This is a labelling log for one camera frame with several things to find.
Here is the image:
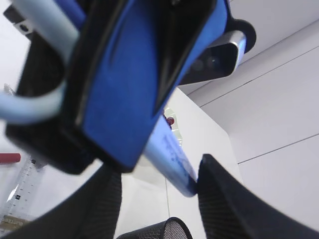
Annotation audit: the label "clear plastic ruler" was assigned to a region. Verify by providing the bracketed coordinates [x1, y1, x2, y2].
[1, 156, 46, 220]

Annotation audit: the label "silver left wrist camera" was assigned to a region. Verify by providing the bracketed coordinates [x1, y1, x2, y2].
[179, 18, 257, 86]

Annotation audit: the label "black mesh pen holder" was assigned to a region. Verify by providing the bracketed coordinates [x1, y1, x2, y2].
[118, 217, 192, 239]

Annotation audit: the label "green wavy glass plate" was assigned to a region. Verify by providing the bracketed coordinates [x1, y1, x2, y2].
[163, 107, 182, 146]

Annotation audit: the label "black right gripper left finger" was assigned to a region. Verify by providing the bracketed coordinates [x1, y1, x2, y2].
[5, 165, 122, 239]

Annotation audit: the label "blue capped scissors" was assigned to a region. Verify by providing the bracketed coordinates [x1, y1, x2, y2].
[0, 0, 196, 197]

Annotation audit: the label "red glitter pen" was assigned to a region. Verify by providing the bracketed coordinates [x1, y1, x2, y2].
[0, 153, 21, 164]

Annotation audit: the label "gold glitter pen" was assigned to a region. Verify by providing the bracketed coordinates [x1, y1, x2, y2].
[0, 215, 29, 231]

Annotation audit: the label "dark purple grape bunch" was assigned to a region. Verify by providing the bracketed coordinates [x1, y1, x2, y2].
[164, 115, 175, 128]

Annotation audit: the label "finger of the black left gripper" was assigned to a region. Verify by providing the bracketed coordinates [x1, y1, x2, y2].
[5, 0, 229, 174]

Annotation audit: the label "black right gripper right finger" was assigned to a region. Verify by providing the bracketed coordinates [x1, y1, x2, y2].
[197, 154, 319, 239]

